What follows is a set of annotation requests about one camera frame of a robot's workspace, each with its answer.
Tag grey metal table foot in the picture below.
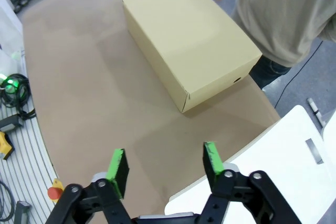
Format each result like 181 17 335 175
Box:
306 97 328 125

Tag grey handheld device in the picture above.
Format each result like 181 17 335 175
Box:
14 200 34 224

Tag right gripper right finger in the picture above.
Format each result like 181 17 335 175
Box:
199 142 302 224

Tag red emergency stop button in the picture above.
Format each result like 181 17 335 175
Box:
47 178 65 204

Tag grey loose cable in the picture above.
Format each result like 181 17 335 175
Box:
0 180 15 221

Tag yellow box device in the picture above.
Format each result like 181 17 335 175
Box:
0 131 15 161

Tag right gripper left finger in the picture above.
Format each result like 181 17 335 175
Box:
46 148 132 224

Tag grey slatted platform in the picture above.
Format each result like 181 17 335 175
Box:
0 56 64 224

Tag person in beige sweater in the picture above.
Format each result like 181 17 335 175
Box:
230 0 336 91

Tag white storage box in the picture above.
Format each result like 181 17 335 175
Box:
164 104 336 224

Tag brown cardboard shoe box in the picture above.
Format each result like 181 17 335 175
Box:
122 0 263 114

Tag white table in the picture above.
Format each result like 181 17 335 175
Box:
321 119 336 143

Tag grey box device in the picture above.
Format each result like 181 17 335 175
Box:
0 115 25 133

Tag black coiled cable bundle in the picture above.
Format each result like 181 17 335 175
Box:
0 73 37 120

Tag thin black floor cable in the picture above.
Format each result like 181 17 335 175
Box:
274 39 324 109

